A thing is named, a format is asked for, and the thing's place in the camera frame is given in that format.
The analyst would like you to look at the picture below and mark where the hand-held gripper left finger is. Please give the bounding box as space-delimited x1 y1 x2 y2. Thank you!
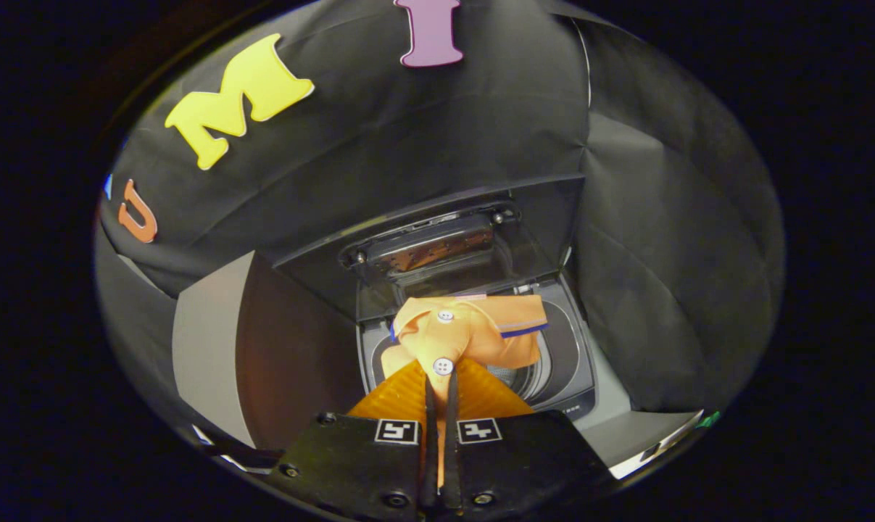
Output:
267 360 438 513

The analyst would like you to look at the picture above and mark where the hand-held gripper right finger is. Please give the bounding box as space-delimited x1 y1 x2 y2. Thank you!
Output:
444 357 616 517

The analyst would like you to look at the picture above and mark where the orange polo shirt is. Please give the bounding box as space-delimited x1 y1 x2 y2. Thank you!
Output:
381 294 551 490

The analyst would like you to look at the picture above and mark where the washing machine lid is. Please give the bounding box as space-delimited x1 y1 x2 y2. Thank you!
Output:
273 174 587 324

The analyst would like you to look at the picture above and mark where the white flat object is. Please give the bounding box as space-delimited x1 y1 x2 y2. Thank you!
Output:
610 410 708 481

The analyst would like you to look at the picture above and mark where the grey cabinet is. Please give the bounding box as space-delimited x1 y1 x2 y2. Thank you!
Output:
172 250 367 452

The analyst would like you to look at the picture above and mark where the black backdrop cloth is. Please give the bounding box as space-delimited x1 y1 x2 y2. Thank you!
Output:
93 0 786 415

